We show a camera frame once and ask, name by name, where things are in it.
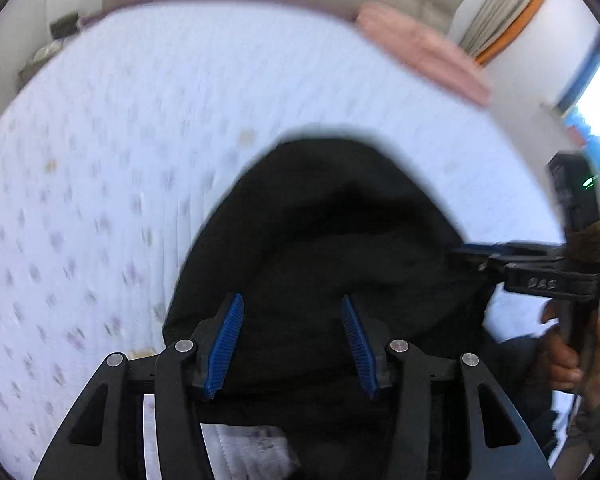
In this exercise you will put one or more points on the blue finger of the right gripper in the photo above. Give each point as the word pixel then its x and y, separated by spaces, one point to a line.
pixel 497 256

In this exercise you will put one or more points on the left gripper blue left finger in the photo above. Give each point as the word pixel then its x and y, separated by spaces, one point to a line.
pixel 216 339

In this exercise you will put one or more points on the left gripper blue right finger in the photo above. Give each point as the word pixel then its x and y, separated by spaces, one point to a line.
pixel 367 339

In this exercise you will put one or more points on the black jacket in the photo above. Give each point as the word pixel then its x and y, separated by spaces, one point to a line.
pixel 319 219

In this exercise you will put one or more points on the grey sleeve forearm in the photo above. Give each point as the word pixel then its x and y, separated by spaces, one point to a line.
pixel 583 441

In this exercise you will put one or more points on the person right hand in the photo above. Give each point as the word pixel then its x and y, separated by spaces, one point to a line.
pixel 564 370

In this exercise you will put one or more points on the blue framed window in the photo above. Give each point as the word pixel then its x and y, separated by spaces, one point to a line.
pixel 579 106

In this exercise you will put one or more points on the white floral quilted bedspread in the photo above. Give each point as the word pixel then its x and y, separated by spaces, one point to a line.
pixel 115 154

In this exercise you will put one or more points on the folded pink blanket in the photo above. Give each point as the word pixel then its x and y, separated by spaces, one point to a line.
pixel 423 49

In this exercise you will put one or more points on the grey orange curtain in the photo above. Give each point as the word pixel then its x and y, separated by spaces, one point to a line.
pixel 497 24

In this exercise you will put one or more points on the white bedside table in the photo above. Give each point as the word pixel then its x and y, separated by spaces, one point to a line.
pixel 37 61

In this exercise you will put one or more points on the dark box on nightstand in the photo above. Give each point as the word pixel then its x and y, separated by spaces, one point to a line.
pixel 65 27

